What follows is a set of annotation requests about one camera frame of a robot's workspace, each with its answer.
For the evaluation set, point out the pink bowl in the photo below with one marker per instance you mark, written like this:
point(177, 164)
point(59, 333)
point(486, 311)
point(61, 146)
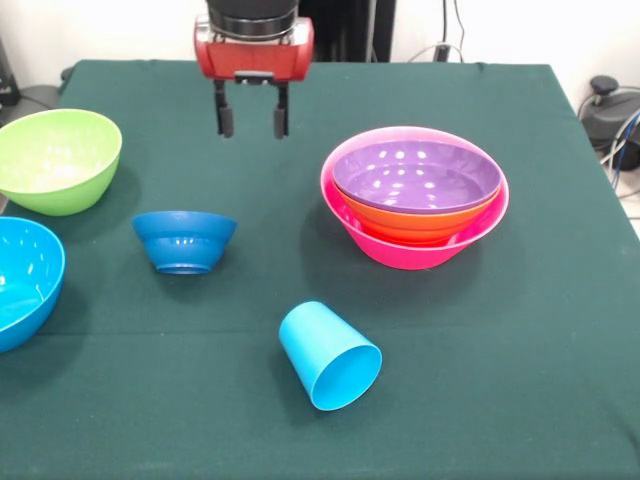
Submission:
point(400, 257)

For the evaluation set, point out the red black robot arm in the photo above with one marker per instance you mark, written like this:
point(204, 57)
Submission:
point(252, 15)

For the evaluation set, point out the light blue cup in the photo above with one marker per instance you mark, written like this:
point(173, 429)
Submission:
point(320, 345)

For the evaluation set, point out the black box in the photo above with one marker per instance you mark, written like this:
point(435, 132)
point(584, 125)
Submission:
point(7, 75)

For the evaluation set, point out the dark green table cloth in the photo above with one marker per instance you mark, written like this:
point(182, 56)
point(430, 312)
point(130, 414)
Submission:
point(300, 300)

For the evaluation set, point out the light blue bowl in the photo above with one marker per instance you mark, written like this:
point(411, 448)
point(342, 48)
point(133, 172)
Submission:
point(25, 285)

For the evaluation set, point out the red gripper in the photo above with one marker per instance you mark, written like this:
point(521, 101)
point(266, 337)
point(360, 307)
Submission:
point(255, 60)

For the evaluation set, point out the purple bowl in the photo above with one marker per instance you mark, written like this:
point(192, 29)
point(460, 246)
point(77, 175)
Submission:
point(415, 180)

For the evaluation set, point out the small dark blue bowl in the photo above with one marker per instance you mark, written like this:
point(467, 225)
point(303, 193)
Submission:
point(182, 245)

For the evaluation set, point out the lime green bowl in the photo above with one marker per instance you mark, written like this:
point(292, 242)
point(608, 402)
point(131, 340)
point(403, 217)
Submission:
point(60, 160)

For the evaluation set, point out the large orange bowl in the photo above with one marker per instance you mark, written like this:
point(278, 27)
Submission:
point(410, 227)

